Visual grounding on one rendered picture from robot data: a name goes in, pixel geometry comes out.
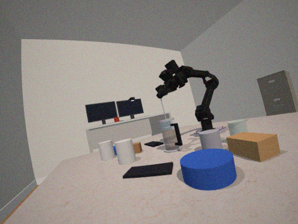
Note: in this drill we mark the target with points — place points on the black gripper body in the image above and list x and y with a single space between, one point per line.
177 81

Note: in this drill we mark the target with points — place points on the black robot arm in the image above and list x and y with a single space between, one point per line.
202 111

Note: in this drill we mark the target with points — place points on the glass french press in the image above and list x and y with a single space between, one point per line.
170 133

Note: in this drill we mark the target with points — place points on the grey cylinder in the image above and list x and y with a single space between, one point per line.
210 139
125 151
106 149

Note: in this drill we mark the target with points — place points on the black flat rectangular pad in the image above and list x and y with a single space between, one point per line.
153 143
149 170

